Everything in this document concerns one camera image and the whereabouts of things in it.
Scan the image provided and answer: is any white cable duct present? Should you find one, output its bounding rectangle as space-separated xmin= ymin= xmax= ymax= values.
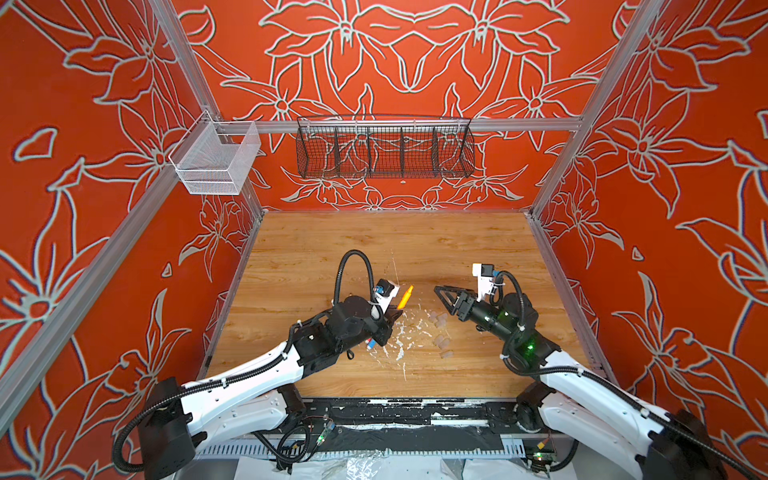
xmin=194 ymin=438 xmax=526 ymax=461

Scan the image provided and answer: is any white wire basket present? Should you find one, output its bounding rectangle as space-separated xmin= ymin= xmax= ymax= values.
xmin=169 ymin=112 xmax=261 ymax=196

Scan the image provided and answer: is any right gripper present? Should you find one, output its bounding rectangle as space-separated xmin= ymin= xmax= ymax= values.
xmin=435 ymin=285 xmax=521 ymax=349

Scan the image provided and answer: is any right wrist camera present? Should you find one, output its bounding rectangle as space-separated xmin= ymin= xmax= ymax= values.
xmin=472 ymin=263 xmax=496 ymax=299

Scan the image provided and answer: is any black wire basket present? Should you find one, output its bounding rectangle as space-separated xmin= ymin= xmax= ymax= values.
xmin=296 ymin=114 xmax=476 ymax=180

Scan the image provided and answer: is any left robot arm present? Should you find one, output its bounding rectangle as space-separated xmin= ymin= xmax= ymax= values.
xmin=111 ymin=250 xmax=402 ymax=479

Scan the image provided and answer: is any orange pen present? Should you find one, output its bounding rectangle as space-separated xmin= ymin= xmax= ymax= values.
xmin=397 ymin=285 xmax=414 ymax=310

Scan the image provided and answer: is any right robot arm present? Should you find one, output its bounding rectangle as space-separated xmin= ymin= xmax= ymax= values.
xmin=434 ymin=264 xmax=756 ymax=479

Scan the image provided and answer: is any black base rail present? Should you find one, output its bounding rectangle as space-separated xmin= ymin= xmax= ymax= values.
xmin=251 ymin=397 xmax=571 ymax=454

